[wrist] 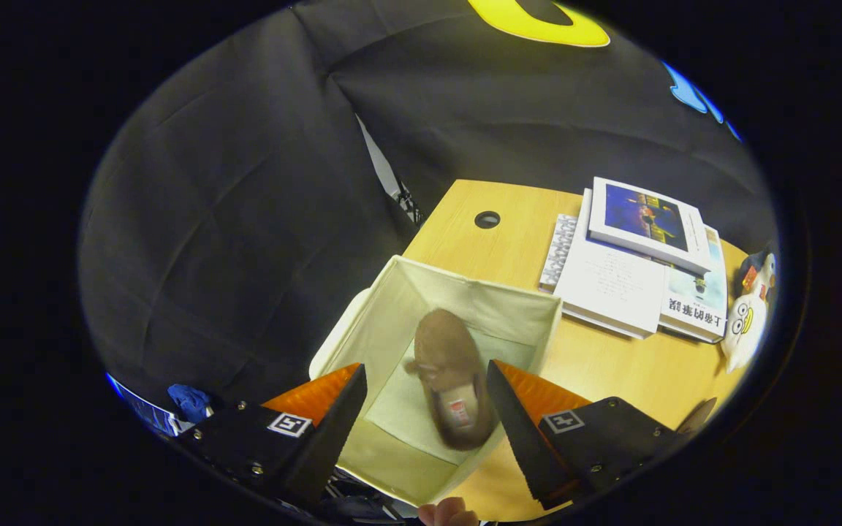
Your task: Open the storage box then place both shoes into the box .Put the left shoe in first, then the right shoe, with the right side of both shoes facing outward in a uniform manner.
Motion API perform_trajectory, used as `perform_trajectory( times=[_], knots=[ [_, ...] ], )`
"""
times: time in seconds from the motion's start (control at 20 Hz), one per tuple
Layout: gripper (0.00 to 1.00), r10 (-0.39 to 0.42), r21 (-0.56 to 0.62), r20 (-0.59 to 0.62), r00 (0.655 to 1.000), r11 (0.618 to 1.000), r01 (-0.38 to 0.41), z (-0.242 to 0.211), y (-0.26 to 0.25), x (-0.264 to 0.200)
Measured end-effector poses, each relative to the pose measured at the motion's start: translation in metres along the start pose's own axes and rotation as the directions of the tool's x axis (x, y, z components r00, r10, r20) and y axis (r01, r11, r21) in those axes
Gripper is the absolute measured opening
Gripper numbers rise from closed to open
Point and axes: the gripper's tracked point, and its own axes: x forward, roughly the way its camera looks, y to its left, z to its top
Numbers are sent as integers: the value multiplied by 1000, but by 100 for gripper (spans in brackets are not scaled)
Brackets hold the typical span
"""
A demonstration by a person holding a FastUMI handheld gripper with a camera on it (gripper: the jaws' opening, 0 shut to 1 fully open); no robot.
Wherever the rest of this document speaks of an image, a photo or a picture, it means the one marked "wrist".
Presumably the plain white book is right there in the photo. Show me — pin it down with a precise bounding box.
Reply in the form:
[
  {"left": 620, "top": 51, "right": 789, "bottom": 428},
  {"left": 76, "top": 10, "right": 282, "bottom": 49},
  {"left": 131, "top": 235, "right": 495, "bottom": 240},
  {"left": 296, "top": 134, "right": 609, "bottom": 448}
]
[{"left": 553, "top": 188, "right": 667, "bottom": 340}]

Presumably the beige fabric storage box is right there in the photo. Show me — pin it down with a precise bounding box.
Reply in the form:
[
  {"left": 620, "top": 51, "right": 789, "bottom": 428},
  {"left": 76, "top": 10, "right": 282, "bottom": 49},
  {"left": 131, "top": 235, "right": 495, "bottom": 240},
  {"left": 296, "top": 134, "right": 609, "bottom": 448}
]
[{"left": 309, "top": 254, "right": 563, "bottom": 507}]

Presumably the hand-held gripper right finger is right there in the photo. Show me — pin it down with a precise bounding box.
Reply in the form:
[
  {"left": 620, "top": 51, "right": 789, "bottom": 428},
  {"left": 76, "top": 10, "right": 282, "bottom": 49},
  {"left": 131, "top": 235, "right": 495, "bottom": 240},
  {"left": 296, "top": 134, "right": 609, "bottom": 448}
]
[{"left": 485, "top": 359, "right": 685, "bottom": 512}]

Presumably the white backdrop frame pole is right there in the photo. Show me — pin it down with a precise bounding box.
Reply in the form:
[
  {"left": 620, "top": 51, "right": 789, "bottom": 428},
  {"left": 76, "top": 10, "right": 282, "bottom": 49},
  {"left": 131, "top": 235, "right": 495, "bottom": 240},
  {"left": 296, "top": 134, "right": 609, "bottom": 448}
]
[{"left": 357, "top": 117, "right": 422, "bottom": 226}]

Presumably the white round plush toy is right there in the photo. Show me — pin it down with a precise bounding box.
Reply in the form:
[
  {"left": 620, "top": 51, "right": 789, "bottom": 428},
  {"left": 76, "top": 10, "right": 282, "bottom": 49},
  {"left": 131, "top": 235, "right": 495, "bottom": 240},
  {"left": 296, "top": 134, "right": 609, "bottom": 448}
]
[{"left": 719, "top": 289, "right": 770, "bottom": 373}]

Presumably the grey patterned booklet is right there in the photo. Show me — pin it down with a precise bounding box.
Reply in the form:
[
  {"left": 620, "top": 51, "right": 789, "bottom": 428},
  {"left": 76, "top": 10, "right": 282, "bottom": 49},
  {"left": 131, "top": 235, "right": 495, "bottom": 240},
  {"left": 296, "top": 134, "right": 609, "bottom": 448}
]
[{"left": 538, "top": 214, "right": 579, "bottom": 293}]

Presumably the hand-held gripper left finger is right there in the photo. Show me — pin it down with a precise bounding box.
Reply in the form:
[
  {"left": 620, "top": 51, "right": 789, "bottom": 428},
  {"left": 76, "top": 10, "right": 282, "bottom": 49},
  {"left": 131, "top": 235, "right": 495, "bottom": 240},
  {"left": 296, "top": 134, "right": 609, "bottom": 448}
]
[{"left": 176, "top": 363, "right": 368, "bottom": 508}]

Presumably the grey penguin plush toy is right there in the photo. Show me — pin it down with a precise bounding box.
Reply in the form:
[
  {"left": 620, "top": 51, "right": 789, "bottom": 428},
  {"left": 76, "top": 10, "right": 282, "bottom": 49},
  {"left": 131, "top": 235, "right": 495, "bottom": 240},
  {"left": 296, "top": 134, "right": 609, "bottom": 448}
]
[{"left": 735, "top": 248, "right": 777, "bottom": 300}]

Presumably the black backdrop cloth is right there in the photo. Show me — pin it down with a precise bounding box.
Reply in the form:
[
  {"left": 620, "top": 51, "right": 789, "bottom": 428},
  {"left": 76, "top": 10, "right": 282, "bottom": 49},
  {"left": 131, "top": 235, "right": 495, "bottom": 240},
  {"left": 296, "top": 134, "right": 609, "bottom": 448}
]
[{"left": 77, "top": 0, "right": 780, "bottom": 410}]

